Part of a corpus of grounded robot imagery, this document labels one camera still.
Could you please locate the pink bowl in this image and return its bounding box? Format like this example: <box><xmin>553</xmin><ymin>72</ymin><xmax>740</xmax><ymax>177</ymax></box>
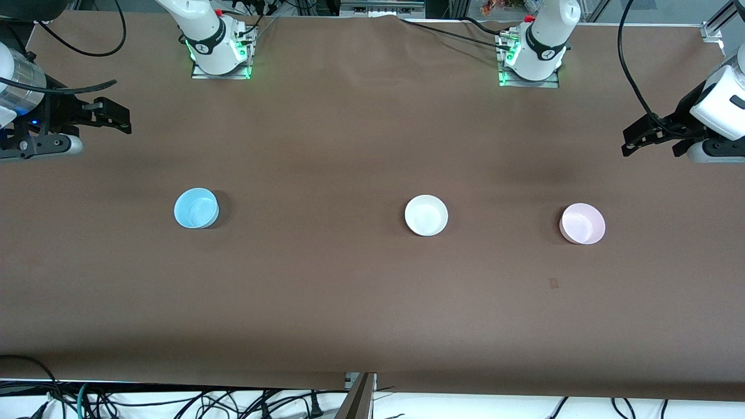
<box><xmin>559</xmin><ymin>203</ymin><xmax>606</xmax><ymax>246</ymax></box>

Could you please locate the blue bowl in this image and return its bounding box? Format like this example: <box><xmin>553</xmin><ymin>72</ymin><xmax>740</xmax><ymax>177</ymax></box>
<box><xmin>173</xmin><ymin>187</ymin><xmax>220</xmax><ymax>229</ymax></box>

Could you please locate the white bowl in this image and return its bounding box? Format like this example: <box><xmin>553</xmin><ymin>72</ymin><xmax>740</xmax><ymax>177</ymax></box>
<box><xmin>405</xmin><ymin>194</ymin><xmax>449</xmax><ymax>237</ymax></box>

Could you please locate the grey power strip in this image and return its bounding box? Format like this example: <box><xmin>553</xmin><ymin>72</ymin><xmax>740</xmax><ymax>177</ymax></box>
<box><xmin>340</xmin><ymin>0</ymin><xmax>426</xmax><ymax>18</ymax></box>

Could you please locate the brown table cover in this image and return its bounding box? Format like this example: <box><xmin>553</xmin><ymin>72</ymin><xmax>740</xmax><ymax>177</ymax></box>
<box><xmin>0</xmin><ymin>10</ymin><xmax>745</xmax><ymax>402</ymax></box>

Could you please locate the grey metal beam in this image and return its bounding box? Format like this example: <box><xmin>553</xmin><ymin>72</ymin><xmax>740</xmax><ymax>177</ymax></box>
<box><xmin>335</xmin><ymin>372</ymin><xmax>378</xmax><ymax>419</ymax></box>

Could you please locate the aluminium frame bracket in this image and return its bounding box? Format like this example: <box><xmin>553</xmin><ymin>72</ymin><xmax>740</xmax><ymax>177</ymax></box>
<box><xmin>700</xmin><ymin>0</ymin><xmax>739</xmax><ymax>42</ymax></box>

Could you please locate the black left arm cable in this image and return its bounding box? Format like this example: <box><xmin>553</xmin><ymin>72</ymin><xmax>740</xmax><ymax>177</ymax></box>
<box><xmin>617</xmin><ymin>0</ymin><xmax>708</xmax><ymax>140</ymax></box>

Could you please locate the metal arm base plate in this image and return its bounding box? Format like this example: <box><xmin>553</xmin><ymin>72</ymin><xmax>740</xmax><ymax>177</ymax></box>
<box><xmin>498</xmin><ymin>29</ymin><xmax>560</xmax><ymax>89</ymax></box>
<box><xmin>191</xmin><ymin>22</ymin><xmax>253</xmax><ymax>81</ymax></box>

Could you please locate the short black base cable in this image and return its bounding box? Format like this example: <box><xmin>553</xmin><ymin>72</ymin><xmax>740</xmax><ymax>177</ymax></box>
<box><xmin>463</xmin><ymin>16</ymin><xmax>513</xmax><ymax>37</ymax></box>

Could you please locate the black looped floor cable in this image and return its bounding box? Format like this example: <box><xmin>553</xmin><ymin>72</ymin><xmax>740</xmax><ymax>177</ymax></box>
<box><xmin>0</xmin><ymin>354</ymin><xmax>65</xmax><ymax>408</ymax></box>

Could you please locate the long black base cable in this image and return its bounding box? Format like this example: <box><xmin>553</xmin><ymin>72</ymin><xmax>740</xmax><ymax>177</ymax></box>
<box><xmin>399</xmin><ymin>17</ymin><xmax>510</xmax><ymax>52</ymax></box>

